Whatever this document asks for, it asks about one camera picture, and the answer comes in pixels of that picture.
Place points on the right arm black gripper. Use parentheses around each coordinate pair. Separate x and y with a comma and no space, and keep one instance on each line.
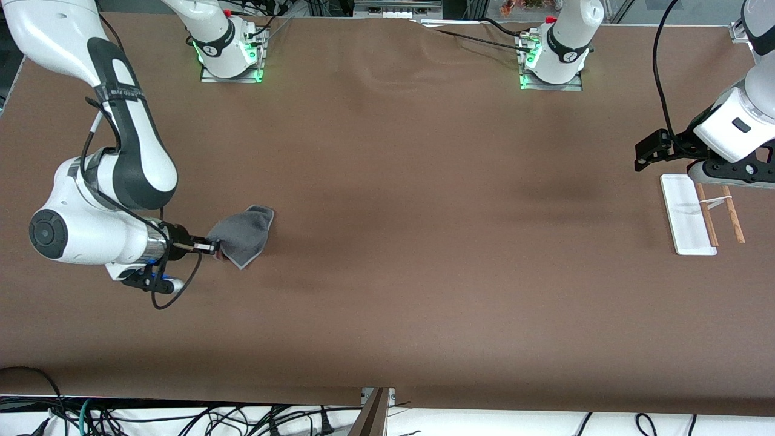
(177,237)

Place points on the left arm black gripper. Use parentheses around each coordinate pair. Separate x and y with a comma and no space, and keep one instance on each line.
(682,143)

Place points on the grey microfibre towel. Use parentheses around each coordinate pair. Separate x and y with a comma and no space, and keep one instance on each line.
(245,236)

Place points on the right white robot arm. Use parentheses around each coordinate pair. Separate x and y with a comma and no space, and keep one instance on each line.
(79,224)

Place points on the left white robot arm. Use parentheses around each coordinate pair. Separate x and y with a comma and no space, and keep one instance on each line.
(563,48)

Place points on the brown table cover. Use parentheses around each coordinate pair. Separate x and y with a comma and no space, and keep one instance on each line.
(387,303)

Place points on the white rack base plate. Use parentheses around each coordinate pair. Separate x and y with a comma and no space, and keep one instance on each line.
(687,218)

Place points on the white rack bracket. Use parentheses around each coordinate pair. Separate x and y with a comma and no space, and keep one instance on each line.
(717,203)

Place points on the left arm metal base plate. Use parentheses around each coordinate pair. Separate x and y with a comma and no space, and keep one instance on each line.
(566,86)

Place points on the aluminium frame post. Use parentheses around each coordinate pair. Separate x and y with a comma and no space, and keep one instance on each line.
(740,31)

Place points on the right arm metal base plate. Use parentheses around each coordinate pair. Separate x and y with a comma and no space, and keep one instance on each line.
(209,75)

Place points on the brown wooden post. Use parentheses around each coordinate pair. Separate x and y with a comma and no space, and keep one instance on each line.
(372,418)

